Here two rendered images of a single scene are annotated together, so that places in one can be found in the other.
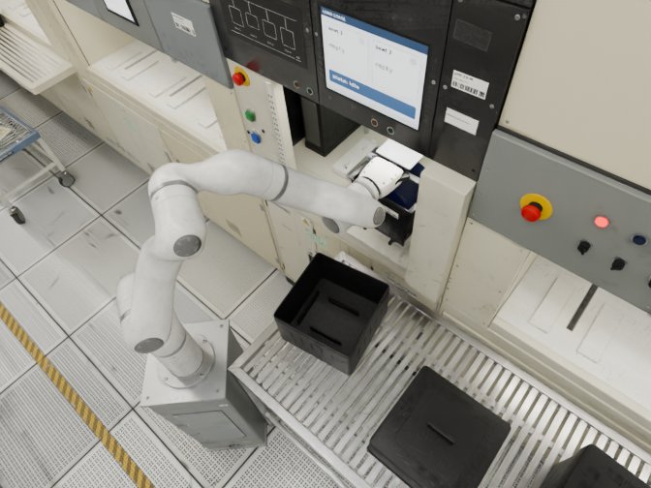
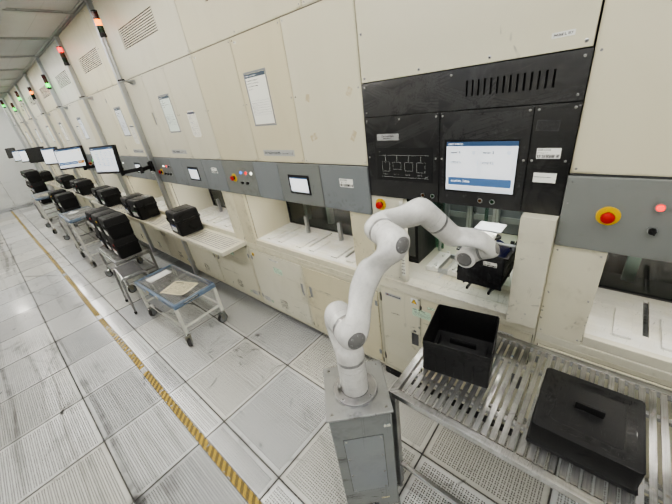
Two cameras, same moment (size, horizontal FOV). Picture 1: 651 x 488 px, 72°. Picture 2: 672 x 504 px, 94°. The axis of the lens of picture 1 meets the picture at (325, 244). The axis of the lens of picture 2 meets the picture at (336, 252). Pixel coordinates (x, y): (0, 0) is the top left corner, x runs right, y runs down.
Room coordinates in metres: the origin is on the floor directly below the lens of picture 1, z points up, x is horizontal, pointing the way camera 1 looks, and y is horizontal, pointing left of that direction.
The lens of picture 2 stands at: (-0.36, 0.54, 1.94)
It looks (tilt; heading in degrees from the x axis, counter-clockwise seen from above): 27 degrees down; 358
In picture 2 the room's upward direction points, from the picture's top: 9 degrees counter-clockwise
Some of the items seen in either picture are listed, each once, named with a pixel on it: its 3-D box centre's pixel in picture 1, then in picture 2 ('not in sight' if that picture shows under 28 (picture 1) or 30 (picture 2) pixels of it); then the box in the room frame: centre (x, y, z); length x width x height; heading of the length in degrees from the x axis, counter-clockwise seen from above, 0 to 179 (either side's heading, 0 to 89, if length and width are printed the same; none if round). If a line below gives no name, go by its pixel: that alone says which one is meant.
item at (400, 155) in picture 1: (397, 188); (486, 255); (0.94, -0.25, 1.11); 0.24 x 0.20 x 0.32; 43
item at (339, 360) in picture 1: (333, 312); (460, 342); (0.67, 0.00, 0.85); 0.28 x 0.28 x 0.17; 53
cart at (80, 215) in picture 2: not in sight; (90, 234); (4.70, 4.30, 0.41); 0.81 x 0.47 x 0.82; 44
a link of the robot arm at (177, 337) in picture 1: (149, 312); (343, 331); (0.63, 0.52, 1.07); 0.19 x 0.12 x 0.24; 17
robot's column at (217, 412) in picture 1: (216, 393); (363, 439); (0.60, 0.51, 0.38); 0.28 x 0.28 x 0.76; 89
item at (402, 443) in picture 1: (438, 437); (586, 418); (0.25, -0.25, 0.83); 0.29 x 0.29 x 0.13; 44
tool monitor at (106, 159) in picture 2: not in sight; (125, 160); (3.22, 2.48, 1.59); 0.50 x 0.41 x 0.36; 134
